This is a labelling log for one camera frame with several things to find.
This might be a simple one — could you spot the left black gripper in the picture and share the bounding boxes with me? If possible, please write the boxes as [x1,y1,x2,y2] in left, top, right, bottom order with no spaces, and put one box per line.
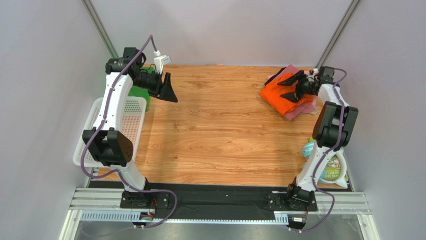
[132,70,179,103]

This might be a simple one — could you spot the orange t shirt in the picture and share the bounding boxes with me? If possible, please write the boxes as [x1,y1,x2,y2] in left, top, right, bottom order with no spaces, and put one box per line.
[259,72,315,116]

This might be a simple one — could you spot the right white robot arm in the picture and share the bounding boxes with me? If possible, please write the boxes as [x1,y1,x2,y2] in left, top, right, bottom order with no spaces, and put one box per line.
[278,66,359,210]

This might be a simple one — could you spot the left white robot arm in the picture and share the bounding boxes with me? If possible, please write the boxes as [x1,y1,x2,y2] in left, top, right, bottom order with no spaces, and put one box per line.
[78,47,179,194]

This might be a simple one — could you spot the folded maroon t shirt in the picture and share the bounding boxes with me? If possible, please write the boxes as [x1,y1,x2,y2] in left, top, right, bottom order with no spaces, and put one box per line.
[266,64,320,122]

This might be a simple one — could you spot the green cutting mat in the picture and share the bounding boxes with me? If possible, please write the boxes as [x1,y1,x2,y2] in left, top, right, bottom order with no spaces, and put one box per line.
[128,64,156,112]

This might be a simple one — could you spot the white plastic basket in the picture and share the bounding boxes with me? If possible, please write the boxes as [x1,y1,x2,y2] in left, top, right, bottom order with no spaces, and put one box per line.
[73,96,148,168]

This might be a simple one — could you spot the teal headphones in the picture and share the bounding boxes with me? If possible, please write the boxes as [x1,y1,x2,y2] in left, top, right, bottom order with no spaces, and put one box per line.
[302,140,315,169]

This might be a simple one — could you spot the green picture book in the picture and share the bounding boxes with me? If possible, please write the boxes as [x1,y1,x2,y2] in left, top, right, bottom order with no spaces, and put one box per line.
[319,148,349,189]

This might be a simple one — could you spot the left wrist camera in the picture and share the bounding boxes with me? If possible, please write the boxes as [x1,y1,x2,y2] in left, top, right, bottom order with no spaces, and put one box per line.
[153,51,172,74]

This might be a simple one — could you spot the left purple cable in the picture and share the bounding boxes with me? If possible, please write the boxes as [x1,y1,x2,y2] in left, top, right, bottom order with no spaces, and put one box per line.
[80,34,178,231]

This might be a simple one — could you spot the aluminium frame rail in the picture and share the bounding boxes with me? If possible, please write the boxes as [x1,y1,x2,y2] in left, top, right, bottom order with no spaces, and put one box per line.
[60,186,379,240]

